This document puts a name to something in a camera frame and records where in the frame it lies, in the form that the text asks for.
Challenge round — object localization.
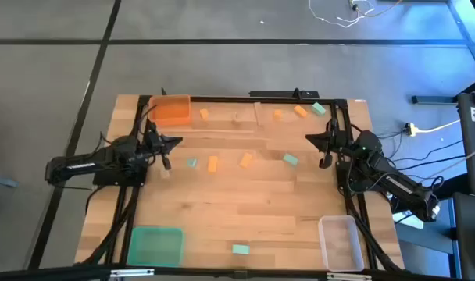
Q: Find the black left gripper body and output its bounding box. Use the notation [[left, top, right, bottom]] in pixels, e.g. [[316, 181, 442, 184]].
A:
[[143, 121, 169, 157]]

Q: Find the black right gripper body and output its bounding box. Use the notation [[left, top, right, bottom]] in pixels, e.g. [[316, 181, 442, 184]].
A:
[[325, 130, 346, 156]]

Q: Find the orange plastic bin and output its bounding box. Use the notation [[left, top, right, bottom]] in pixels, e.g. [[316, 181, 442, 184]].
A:
[[148, 94, 192, 126]]

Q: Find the black mounting bar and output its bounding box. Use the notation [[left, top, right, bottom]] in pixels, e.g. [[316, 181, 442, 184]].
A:
[[248, 88, 320, 99]]

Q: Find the clear plastic bin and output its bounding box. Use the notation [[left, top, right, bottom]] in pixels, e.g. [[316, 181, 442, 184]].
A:
[[317, 215, 366, 272]]

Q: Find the green plastic bin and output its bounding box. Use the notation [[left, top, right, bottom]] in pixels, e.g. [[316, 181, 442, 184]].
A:
[[127, 226, 186, 268]]

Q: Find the black floor beam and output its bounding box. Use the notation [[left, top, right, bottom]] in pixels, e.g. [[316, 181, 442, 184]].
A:
[[412, 95, 459, 105]]

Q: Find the white paper sheet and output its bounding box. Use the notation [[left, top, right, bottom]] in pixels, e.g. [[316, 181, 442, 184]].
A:
[[393, 210, 425, 230]]

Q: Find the black cart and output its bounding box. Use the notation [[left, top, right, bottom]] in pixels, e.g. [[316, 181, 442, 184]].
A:
[[455, 73, 475, 198]]

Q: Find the dark metal stand leg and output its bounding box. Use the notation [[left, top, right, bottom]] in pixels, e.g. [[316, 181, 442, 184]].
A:
[[446, 0, 475, 75]]

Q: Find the black gantry beam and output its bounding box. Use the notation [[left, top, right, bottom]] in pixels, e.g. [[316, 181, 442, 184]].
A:
[[0, 263, 475, 281]]

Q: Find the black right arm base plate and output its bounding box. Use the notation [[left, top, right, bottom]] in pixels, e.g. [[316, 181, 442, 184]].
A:
[[336, 158, 391, 194]]

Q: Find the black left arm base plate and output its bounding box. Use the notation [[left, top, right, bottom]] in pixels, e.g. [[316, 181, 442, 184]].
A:
[[91, 155, 148, 187]]

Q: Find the black aluminium table frame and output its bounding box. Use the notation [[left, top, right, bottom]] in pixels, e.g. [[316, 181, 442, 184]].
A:
[[80, 94, 402, 272]]

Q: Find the cream power cable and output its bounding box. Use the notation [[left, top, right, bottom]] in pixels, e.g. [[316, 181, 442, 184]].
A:
[[415, 119, 462, 134]]

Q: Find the white floor cable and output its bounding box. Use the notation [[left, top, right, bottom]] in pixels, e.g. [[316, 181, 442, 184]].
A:
[[308, 0, 376, 29]]

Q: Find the beige floor cable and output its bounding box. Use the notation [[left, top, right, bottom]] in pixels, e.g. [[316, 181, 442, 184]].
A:
[[412, 142, 475, 184]]

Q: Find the silver metal bracket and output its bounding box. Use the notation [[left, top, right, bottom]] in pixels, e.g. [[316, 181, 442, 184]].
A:
[[109, 268, 155, 279], [326, 272, 373, 281]]

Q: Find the orange floor cable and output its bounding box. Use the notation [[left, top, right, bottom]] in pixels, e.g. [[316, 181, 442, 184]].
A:
[[352, 0, 403, 19]]

